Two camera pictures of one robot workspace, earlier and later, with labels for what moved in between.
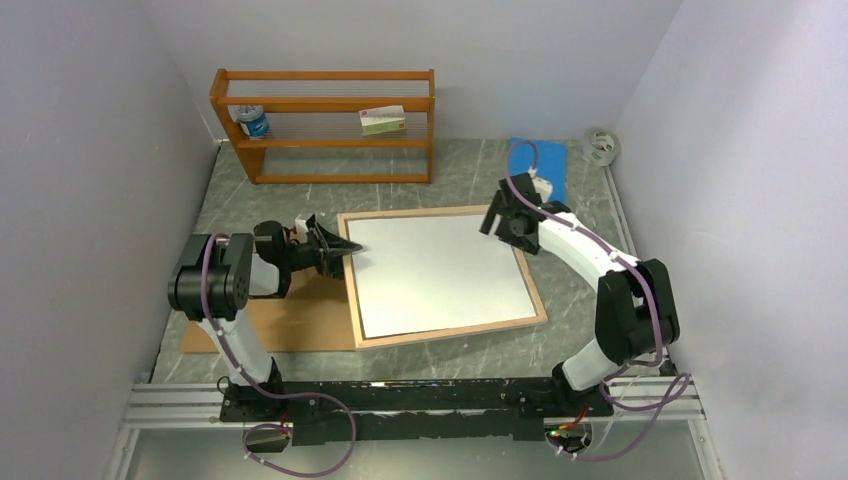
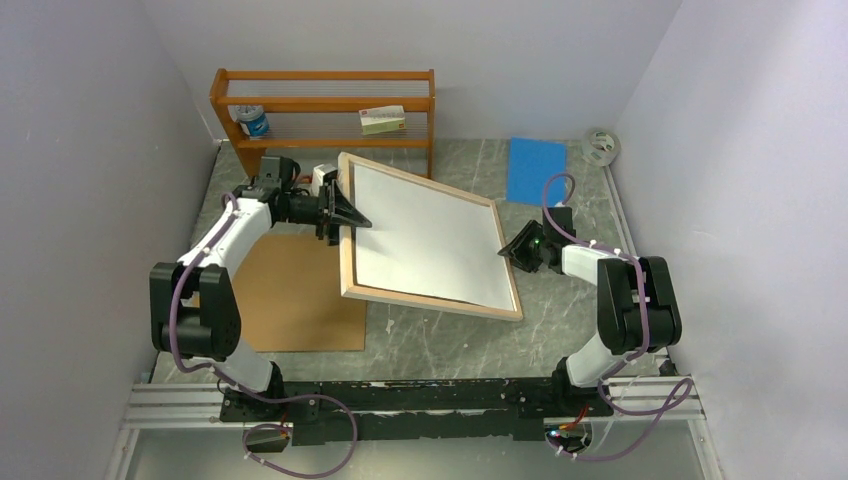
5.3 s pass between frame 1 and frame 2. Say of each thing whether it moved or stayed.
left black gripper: moved
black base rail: stayed
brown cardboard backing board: stayed
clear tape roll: stayed
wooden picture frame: moved
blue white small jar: stayed
